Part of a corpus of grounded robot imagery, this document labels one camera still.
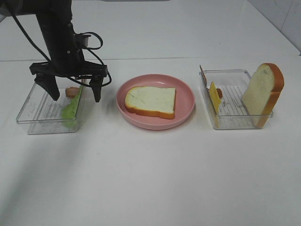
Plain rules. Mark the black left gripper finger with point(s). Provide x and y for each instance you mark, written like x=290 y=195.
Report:
x=96 y=86
x=48 y=83

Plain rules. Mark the pink round plate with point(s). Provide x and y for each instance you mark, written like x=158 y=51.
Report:
x=184 y=101

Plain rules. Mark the green lettuce leaf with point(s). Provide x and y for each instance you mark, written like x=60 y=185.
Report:
x=69 y=112

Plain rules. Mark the white bread slice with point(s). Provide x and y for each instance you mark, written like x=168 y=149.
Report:
x=151 y=101

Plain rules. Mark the clear right plastic container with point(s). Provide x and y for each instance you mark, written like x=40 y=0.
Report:
x=232 y=113

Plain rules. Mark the upright bread slice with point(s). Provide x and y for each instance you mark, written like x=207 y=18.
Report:
x=263 y=92

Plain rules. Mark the clear plastic container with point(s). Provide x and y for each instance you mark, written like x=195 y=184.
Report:
x=40 y=114
x=232 y=113

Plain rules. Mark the bacon strip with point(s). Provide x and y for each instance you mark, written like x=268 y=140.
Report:
x=75 y=89
x=218 y=90

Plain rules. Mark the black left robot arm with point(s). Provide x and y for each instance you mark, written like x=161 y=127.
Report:
x=58 y=11

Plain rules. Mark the yellow cheese slice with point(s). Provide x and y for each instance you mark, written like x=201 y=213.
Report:
x=216 y=101

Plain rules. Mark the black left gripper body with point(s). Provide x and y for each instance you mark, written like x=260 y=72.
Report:
x=65 y=50

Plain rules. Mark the clear left plastic container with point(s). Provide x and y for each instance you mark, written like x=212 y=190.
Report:
x=40 y=114

